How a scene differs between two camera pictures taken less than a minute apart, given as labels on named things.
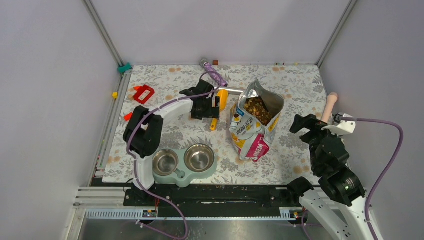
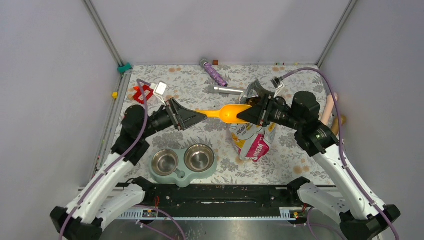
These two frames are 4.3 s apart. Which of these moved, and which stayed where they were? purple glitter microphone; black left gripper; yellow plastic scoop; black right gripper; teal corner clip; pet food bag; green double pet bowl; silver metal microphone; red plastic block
Moved: black right gripper; black left gripper; yellow plastic scoop
Stayed: teal corner clip; purple glitter microphone; silver metal microphone; green double pet bowl; red plastic block; pet food bag
